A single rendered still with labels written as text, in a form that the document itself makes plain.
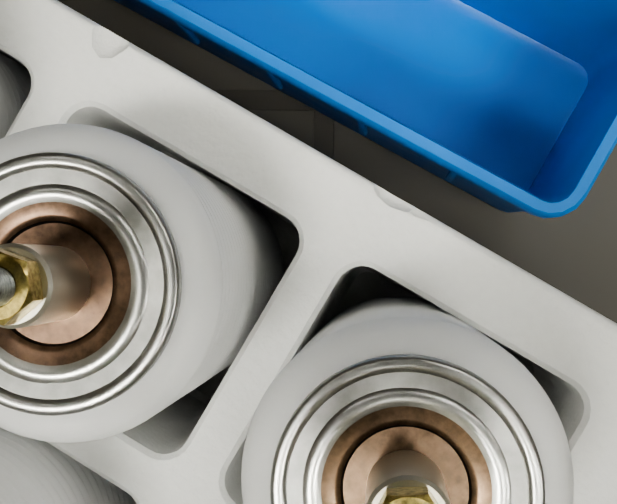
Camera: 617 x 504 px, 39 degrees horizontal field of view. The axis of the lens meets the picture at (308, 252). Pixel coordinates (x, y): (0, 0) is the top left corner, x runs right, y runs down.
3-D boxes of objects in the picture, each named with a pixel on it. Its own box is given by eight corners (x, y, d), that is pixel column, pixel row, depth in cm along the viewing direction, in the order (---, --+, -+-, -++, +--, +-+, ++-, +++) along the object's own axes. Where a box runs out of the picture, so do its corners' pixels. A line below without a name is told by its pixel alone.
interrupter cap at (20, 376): (220, 206, 25) (216, 204, 25) (131, 450, 26) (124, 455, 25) (-16, 119, 26) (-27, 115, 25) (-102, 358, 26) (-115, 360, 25)
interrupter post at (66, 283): (108, 259, 26) (68, 258, 22) (80, 335, 26) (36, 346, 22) (34, 230, 26) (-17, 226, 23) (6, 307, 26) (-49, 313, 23)
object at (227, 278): (314, 217, 43) (264, 183, 25) (246, 401, 43) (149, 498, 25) (134, 151, 44) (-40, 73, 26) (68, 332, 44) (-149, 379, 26)
